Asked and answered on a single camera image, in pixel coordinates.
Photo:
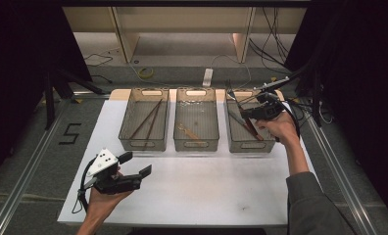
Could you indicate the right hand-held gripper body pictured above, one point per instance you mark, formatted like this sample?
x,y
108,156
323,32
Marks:
x,y
268,109

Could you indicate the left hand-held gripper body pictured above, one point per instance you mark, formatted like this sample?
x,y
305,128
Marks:
x,y
103,161

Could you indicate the translucent grey plastic bin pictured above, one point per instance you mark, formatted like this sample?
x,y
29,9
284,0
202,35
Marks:
x,y
244,137
196,120
144,120

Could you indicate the dark brown chopstick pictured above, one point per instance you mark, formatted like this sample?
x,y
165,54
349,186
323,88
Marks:
x,y
146,118
153,125

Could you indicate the wooden spoon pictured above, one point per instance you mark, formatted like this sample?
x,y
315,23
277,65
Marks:
x,y
188,132

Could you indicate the person's right hand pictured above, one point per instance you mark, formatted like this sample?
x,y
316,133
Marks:
x,y
278,127

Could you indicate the person's left hand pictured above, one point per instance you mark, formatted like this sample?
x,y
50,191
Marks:
x,y
100,202

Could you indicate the black metal stand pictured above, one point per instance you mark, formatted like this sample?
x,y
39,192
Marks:
x,y
316,98
50,98

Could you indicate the beige wooden shelf unit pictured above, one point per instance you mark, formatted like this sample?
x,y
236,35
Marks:
x,y
182,19

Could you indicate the silver metal floor rail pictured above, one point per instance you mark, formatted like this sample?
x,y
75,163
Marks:
x,y
339,176
25,176

